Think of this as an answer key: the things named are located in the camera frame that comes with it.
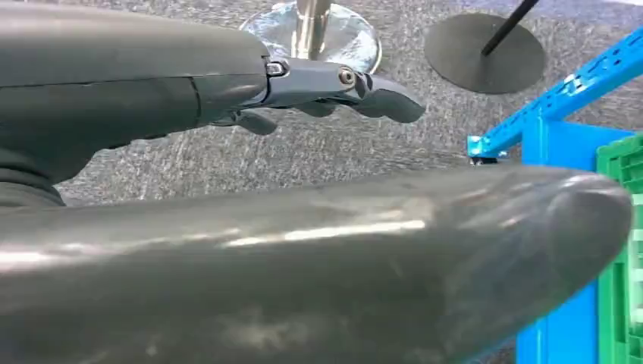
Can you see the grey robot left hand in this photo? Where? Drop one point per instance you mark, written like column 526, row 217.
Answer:
column 251, row 281

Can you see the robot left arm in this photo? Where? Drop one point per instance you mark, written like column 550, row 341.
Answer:
column 25, row 193

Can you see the chrome stanchion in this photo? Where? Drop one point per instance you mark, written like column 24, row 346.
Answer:
column 351, row 35

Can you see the black stanchion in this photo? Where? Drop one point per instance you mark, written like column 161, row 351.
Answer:
column 482, row 70

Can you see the blue metal shelf rack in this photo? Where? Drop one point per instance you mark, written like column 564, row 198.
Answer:
column 557, row 150

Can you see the green plastic crate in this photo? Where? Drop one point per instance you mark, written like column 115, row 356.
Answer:
column 623, row 166

